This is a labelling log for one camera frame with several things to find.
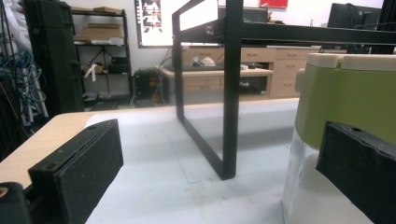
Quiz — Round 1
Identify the black metal frame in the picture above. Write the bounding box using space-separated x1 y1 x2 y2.
172 0 396 181

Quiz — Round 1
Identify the light wooden desk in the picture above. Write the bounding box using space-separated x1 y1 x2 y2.
159 65 275 106

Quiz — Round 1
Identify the black metal shelf rack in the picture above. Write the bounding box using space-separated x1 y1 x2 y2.
70 7 134 105

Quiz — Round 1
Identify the black box with red lights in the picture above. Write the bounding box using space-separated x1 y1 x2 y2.
133 68 163 103

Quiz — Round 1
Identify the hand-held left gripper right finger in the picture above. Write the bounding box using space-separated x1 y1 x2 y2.
316 120 396 224

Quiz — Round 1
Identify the bundle of blue cables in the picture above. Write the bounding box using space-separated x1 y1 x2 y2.
0 46 50 127

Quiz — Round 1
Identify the flat cardboard box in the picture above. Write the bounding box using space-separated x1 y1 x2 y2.
92 6 123 15

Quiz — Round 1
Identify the white table mat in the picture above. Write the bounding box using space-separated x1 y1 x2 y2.
85 97 300 224

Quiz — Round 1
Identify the black computer monitor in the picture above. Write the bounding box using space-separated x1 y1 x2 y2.
326 3 383 31

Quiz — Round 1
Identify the wooden drawer cabinet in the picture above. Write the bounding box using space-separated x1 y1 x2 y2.
181 46 321 99

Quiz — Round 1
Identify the green container with cream lid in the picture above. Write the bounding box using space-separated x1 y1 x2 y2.
281 52 396 224

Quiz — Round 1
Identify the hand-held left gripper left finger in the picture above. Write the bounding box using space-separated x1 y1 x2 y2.
27 119 124 224

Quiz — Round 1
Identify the red wall sign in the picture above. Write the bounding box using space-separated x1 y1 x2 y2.
260 0 290 9

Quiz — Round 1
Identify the large wall display screen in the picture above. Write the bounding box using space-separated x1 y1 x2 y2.
134 0 219 49

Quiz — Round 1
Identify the tall black case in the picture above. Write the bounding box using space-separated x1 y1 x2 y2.
23 0 85 119

